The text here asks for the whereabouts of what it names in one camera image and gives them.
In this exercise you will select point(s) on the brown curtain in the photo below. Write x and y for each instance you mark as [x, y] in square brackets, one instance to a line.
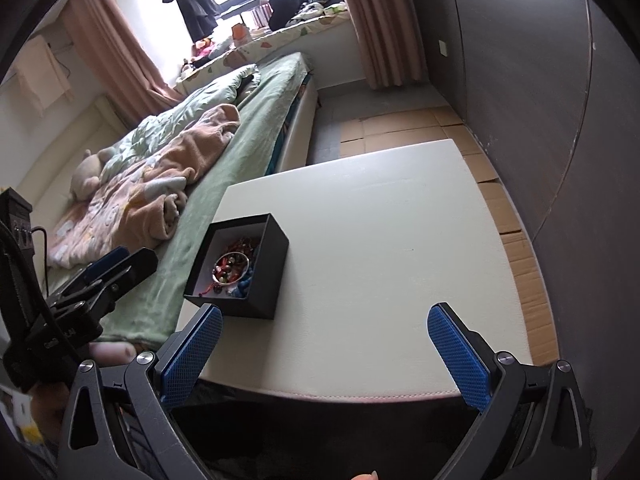
[115, 55]
[380, 25]

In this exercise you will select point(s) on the white wall switch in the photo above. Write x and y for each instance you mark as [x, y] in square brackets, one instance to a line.
[443, 48]

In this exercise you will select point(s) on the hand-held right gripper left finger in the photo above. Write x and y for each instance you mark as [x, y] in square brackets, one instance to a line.
[192, 355]

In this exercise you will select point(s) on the bed with green sheet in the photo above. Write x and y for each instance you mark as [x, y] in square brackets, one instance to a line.
[240, 160]

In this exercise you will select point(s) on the green quilt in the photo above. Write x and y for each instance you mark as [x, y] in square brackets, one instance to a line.
[170, 120]

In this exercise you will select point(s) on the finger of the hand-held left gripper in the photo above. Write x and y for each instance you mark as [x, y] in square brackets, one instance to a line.
[107, 260]
[137, 267]

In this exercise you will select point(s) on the pink striped box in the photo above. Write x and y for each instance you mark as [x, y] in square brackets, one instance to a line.
[261, 15]

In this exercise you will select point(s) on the person's left hand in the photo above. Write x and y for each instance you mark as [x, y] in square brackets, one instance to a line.
[112, 352]

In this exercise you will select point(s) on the beige hanging towel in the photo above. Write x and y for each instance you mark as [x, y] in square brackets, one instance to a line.
[42, 75]

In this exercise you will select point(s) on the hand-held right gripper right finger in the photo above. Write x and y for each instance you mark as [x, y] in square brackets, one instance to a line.
[460, 355]

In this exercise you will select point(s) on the silver bangle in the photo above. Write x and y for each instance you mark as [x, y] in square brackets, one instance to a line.
[216, 267]

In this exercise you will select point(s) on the black jewelry box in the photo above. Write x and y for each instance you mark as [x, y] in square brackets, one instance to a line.
[270, 275]

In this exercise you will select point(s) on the beige plush toy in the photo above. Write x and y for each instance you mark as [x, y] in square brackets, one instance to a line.
[85, 175]

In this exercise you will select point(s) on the patterned window seat cushion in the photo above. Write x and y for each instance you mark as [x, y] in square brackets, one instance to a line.
[280, 40]

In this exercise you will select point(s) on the small plush toys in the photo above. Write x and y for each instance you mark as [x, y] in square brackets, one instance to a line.
[200, 52]

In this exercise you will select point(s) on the dark bag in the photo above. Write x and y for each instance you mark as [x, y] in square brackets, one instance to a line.
[287, 7]

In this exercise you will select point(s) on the hanging dark clothes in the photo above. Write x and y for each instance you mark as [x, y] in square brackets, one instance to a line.
[195, 5]

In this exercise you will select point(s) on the pink fleece blanket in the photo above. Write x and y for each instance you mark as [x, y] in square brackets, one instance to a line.
[190, 155]

